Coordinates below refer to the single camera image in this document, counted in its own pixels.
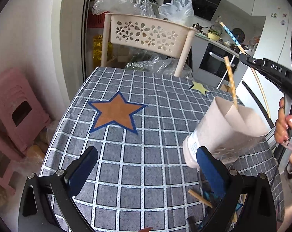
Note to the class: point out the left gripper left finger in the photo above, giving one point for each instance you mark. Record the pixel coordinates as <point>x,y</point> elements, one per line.
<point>79,170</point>

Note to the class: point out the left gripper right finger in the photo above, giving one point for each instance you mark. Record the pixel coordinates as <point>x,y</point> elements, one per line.
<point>223,182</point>

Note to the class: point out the long wooden chopstick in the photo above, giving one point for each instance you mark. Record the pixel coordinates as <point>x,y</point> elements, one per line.
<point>200,198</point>

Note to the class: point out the blue patterned chopstick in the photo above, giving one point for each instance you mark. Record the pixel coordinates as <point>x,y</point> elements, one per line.
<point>233,37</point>

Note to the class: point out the pink utensil holder caddy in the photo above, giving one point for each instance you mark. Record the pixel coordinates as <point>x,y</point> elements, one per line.
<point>226,130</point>

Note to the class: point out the black built-in oven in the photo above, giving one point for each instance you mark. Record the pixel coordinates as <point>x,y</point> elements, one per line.
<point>213,61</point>

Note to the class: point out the white refrigerator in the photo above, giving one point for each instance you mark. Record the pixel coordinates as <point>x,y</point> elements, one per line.
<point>275,45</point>

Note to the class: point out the pink plastic stool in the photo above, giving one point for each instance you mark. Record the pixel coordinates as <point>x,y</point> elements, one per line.
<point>21,113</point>
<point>8,155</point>

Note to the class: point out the yellow bowl on counter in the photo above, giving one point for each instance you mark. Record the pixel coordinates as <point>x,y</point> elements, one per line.
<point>212,36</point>

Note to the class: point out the grey checkered tablecloth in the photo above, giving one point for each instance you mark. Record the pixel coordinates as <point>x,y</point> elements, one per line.
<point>140,179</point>

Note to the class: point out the clear plastic bag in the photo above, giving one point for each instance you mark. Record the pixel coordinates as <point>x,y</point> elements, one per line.
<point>178,11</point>

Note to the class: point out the beige perforated plastic basket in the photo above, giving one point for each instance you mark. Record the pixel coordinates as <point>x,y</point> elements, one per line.
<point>148,33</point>

